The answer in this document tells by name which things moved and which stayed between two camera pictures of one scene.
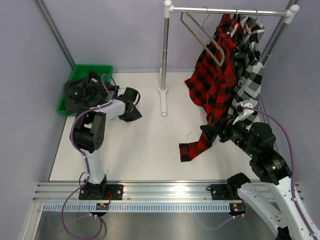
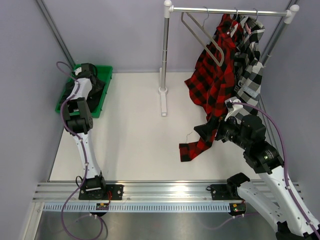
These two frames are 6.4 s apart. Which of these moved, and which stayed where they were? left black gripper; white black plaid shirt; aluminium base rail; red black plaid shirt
Moved: left black gripper
Stayed: red black plaid shirt; white black plaid shirt; aluminium base rail
